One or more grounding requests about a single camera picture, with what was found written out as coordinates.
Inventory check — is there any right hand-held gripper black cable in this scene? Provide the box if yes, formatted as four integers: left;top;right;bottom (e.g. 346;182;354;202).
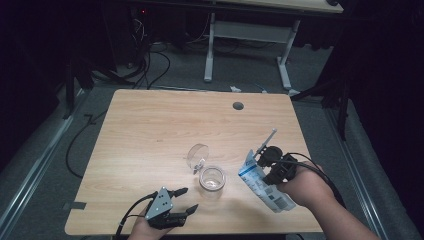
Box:
276;152;348;209

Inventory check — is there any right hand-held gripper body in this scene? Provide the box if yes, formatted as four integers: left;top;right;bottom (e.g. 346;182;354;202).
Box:
252;128;299;186

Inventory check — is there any person's right hand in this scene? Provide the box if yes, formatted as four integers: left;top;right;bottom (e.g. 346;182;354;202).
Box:
276;162;334;208

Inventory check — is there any left hand-held gripper black cable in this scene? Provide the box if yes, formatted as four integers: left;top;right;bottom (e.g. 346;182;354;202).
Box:
115;190;158;239

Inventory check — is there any metal floor rail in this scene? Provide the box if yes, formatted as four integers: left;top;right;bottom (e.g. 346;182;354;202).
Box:
0;89;88;234
324;106;391;240

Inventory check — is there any black cable on floor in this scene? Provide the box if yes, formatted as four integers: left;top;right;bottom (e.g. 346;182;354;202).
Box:
65;109;108;179

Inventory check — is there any black tripod stand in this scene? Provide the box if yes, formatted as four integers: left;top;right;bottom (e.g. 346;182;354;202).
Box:
289;75;355;142

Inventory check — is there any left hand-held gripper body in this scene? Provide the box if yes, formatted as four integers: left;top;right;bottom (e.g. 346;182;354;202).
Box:
145;186;188;230

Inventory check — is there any grey tape strip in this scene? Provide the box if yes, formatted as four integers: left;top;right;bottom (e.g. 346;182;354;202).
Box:
63;201;87;211

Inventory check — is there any hand-held gripper black cable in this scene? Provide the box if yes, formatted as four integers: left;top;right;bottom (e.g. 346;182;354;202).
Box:
115;190;158;239
276;152;348;209

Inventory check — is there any white and blue pouch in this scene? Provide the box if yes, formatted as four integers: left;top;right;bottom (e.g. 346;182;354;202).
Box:
237;149;297;214

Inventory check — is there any bundle of black cables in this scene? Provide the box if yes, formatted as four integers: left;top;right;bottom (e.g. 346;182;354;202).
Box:
93;16;172;90

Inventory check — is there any clear glass jar with lid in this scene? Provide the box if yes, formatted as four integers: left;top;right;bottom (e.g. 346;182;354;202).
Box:
186;143;228;201

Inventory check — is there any person's left hand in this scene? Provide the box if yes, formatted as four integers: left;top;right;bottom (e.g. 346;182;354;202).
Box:
128;207;174;240

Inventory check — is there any white-framed desk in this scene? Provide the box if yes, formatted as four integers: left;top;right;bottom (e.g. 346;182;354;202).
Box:
203;0;344;92

